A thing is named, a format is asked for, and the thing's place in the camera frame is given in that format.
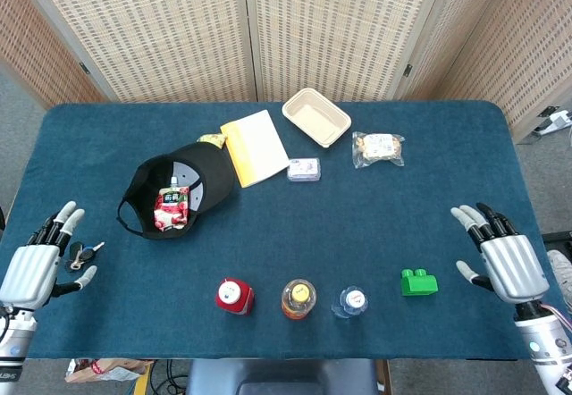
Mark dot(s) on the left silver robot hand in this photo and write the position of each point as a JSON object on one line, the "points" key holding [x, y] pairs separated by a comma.
{"points": [[29, 274]]}

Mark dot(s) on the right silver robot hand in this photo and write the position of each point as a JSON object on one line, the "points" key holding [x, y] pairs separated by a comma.
{"points": [[514, 265]]}

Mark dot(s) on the clear water bottle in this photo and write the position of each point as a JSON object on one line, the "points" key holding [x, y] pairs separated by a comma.
{"points": [[350, 302]]}

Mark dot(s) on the red bottle white cap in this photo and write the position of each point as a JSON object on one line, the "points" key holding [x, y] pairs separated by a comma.
{"points": [[234, 296]]}

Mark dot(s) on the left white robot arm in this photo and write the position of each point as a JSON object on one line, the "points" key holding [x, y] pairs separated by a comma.
{"points": [[15, 341]]}

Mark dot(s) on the dark robot base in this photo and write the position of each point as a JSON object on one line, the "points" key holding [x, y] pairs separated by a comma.
{"points": [[281, 377]]}

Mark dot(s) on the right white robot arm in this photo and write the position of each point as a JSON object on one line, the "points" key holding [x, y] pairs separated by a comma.
{"points": [[543, 346]]}

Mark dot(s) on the white sneaker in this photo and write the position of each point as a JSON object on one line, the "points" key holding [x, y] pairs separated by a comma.
{"points": [[562, 270]]}

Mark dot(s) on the black equipment edge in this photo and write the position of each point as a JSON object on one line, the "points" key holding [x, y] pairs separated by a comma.
{"points": [[558, 236]]}

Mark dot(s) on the bunch of keys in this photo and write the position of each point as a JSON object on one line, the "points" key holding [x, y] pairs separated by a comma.
{"points": [[85, 255]]}

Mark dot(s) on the green toy brick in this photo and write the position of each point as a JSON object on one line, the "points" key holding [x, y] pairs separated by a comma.
{"points": [[418, 284]]}

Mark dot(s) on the white power strip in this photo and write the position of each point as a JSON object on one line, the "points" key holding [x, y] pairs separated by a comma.
{"points": [[556, 122]]}

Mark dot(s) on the red jelly drink pouch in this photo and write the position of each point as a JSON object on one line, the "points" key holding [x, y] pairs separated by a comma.
{"points": [[172, 209]]}

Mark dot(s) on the blue felt tablecloth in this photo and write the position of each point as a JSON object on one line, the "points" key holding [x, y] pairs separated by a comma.
{"points": [[357, 216]]}

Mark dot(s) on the clear bag of snacks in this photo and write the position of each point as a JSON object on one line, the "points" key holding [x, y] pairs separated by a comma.
{"points": [[379, 149]]}

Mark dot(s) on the black screen hinge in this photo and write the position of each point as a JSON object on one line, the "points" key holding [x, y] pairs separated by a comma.
{"points": [[85, 68], [408, 70]]}

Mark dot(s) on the black baseball cap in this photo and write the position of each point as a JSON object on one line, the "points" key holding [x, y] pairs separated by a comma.
{"points": [[214, 167]]}

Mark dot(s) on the orange drink bottle yellow cap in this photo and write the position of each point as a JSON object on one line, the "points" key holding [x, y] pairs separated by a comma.
{"points": [[298, 299]]}

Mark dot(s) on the yellow green snack packet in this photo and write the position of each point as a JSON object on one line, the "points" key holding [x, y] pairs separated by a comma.
{"points": [[212, 139]]}

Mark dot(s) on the small tissue pack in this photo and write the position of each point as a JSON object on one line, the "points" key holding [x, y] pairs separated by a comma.
{"points": [[304, 170]]}

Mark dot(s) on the beige paper food tray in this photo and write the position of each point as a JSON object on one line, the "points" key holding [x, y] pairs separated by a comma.
{"points": [[315, 115]]}

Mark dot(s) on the yellow white notebook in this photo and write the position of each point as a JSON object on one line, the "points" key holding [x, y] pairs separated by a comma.
{"points": [[257, 149]]}

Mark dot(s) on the woven folding screen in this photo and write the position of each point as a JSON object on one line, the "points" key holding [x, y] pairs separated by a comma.
{"points": [[179, 33]]}

